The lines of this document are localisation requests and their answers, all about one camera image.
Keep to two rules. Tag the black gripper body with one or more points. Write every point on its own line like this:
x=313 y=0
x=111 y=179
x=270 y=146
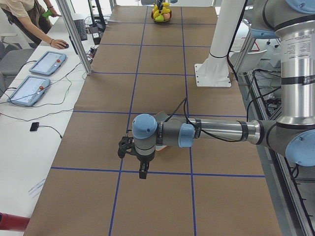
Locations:
x=160 y=4
x=144 y=160

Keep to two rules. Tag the yellow banana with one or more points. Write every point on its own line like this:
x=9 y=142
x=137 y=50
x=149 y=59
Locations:
x=165 y=10
x=165 y=4
x=154 y=11

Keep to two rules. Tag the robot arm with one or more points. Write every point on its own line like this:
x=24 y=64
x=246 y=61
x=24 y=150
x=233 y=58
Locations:
x=286 y=88

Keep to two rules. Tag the person forearm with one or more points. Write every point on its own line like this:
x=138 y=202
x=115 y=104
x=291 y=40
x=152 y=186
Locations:
x=35 y=30

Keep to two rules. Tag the brown wicker basket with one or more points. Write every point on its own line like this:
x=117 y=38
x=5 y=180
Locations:
x=164 y=20

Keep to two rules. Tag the person right hand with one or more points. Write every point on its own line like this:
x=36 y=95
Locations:
x=58 y=43

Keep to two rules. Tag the green pear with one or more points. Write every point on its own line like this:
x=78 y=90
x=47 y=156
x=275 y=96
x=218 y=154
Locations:
x=159 y=18

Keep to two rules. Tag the red yellow apple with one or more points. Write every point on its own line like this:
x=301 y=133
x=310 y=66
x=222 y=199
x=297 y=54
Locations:
x=166 y=16

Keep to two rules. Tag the black keyboard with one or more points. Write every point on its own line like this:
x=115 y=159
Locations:
x=81 y=29

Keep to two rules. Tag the small black box device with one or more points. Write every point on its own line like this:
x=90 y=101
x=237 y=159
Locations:
x=34 y=126

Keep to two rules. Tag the upper teach pendant tablet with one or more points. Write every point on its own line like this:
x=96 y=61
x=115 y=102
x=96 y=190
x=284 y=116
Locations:
x=48 y=63

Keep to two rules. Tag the teach pendant tablet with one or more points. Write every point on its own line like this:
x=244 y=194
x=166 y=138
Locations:
x=48 y=63
x=29 y=91

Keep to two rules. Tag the lower teach pendant tablet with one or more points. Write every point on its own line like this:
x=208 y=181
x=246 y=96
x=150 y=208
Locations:
x=29 y=91

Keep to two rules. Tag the white pedestal column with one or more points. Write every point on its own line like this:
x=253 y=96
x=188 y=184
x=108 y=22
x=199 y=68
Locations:
x=214 y=72

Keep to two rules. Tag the aluminium frame post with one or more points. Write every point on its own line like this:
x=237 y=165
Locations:
x=70 y=26

